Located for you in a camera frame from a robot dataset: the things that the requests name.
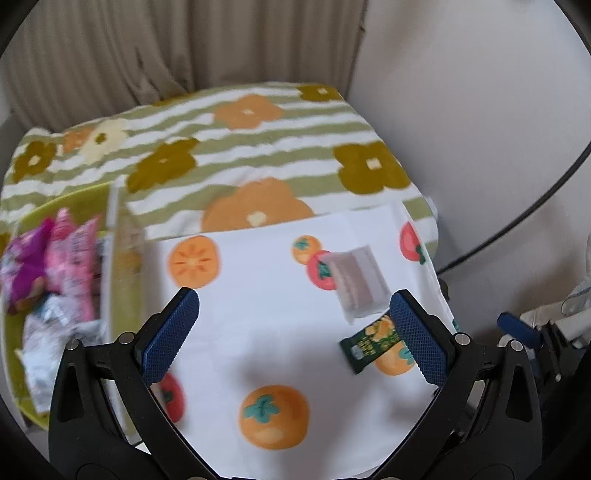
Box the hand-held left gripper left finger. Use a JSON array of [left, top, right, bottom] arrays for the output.
[[48, 286, 218, 480]]

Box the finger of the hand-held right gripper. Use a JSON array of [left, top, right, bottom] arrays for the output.
[[497, 312, 541, 352], [538, 320, 576, 385]]

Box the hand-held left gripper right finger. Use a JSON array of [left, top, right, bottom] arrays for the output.
[[369, 289, 544, 480]]

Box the dark green snack packet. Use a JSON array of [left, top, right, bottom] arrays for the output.
[[339, 314, 408, 376]]

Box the white grey printed snack bag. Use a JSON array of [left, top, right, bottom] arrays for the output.
[[18, 295, 108, 415]]

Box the green storage box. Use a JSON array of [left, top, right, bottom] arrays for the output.
[[0, 181, 154, 435]]

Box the clear wrapped snack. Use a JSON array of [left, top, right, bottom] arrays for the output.
[[323, 246, 394, 325]]

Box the white fruit print cloth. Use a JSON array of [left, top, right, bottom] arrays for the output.
[[137, 200, 459, 479]]

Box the pink snack packet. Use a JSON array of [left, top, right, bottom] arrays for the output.
[[45, 209, 101, 325]]

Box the purple snack packet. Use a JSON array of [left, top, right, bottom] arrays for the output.
[[0, 218, 57, 315]]

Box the striped flower print blanket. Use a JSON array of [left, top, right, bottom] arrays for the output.
[[0, 82, 440, 260]]

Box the beige curtain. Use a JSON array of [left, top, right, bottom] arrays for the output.
[[0, 0, 371, 136]]

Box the black cable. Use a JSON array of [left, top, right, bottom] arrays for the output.
[[436, 142, 591, 274]]

